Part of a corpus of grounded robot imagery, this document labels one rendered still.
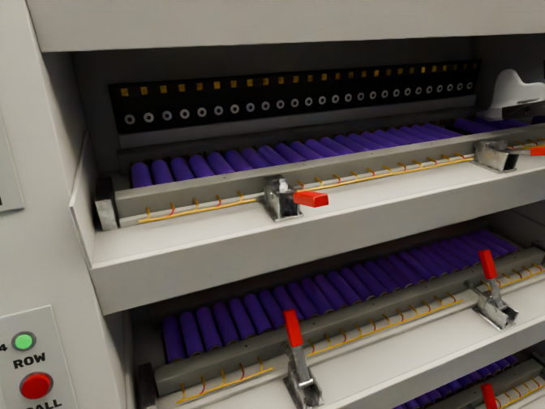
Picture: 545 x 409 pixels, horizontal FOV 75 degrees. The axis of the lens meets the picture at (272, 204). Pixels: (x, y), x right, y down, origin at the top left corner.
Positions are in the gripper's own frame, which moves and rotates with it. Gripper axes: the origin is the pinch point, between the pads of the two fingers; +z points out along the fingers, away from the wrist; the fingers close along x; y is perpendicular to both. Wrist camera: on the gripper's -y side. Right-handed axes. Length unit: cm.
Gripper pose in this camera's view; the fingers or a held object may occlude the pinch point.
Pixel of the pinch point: (496, 116)
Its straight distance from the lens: 58.1
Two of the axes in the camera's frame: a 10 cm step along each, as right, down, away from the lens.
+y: -1.4, -9.8, -1.6
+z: -3.5, -1.0, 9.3
